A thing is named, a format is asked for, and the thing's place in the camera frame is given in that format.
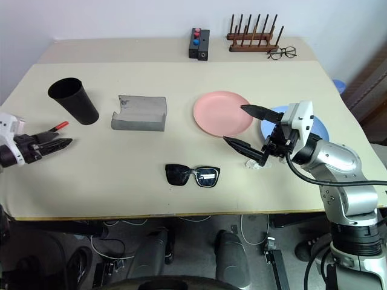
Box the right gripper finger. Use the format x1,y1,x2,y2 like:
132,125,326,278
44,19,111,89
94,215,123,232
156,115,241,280
223,136,268,167
240,104,285,123

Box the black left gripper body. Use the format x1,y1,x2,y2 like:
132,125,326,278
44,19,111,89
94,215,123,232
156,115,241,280
13,134,44,164

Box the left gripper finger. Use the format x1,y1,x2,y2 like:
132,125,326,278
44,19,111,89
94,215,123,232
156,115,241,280
33,130,60,143
39,138,74,156

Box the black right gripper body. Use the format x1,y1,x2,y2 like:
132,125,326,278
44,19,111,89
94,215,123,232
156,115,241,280
261,114,299,158

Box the red marker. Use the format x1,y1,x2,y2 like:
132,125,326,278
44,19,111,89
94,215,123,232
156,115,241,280
48,121,70,134

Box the blue plate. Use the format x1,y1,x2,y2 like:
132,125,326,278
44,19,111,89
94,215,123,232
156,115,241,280
260,105,330,146

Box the black plastic cup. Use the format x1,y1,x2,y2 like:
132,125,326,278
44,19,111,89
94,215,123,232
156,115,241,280
48,77,100,126

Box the crumpled clear plastic wrapper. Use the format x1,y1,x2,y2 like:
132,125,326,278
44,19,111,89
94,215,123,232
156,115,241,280
243,159,273,171

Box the pink plate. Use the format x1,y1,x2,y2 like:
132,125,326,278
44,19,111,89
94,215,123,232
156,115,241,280
193,90,255,138

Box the black-framed clear eyeglasses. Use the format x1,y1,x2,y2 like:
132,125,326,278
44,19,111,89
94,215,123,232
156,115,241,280
266,46,298,61

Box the wooden peg rack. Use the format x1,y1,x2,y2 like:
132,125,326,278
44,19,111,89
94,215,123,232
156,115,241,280
227,13,285,53

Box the black sunglasses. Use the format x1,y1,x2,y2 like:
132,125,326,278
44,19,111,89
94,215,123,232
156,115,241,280
164,163,221,189

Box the blue round stool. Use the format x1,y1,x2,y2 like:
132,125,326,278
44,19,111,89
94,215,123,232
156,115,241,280
331,79,349,95

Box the plain black box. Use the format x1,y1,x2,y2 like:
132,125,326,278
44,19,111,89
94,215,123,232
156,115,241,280
197,29,211,62

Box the black box with coloured buttons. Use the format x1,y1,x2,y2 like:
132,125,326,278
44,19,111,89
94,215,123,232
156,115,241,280
188,27,203,59

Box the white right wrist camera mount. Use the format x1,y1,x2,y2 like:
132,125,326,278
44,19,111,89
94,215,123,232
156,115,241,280
280,100,314,146

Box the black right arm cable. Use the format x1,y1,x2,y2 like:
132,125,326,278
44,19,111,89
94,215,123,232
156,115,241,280
284,152,387,187

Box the white floor cable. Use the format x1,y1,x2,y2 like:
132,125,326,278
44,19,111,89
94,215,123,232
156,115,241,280
239,213,270,246
89,216,212,261

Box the black metal post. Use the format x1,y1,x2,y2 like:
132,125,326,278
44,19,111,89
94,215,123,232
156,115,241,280
262,236,291,290

